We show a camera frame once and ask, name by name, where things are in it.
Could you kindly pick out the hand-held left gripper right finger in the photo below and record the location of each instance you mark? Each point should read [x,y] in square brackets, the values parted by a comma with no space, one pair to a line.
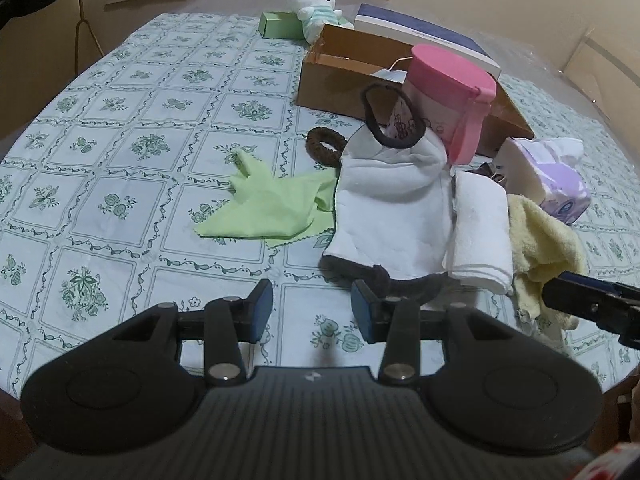
[362,310]

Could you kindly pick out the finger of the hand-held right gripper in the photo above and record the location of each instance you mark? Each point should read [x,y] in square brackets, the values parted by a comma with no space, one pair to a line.
[580,305]
[580,278]

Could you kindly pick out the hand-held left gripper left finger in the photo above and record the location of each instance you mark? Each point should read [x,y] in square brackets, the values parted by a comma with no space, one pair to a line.
[260,310]

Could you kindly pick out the yellow towel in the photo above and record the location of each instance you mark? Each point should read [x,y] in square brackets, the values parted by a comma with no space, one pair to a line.
[545,245]

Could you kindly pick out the green cloth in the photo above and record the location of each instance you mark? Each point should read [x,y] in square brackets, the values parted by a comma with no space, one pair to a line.
[270,205]

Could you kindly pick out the white towel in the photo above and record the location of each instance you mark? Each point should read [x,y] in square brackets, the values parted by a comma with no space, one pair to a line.
[480,230]

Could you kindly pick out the brown scrunchie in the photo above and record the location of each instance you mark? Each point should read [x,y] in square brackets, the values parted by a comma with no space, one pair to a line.
[311,146]

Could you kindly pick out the brown cardboard box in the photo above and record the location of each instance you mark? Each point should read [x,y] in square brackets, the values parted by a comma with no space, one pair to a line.
[330,90]

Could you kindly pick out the purple tissue pack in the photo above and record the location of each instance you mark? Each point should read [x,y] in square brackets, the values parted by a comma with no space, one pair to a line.
[560,185]

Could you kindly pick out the red white patterned cloth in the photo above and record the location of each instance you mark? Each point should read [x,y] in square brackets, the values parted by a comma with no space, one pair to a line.
[615,462]

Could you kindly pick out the black elastic headband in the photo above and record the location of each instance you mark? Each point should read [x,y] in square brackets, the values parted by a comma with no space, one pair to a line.
[371,120]

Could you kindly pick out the green floral tablecloth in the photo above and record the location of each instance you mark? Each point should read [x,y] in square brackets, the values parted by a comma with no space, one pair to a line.
[125,160]

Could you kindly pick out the plastic wrapped headboard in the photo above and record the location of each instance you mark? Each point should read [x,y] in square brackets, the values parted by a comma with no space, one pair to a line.
[610,65]

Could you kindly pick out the pink lidded cup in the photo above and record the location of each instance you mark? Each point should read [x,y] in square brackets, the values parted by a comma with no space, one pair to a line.
[450,90]

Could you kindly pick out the small green box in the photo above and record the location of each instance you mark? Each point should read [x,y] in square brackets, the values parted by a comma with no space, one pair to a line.
[280,25]

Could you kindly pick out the blue and white flat box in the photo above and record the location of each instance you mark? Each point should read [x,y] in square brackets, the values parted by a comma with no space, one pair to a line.
[425,30]

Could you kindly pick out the metal coat rack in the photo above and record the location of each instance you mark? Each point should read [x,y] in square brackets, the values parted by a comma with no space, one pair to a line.
[82,15]

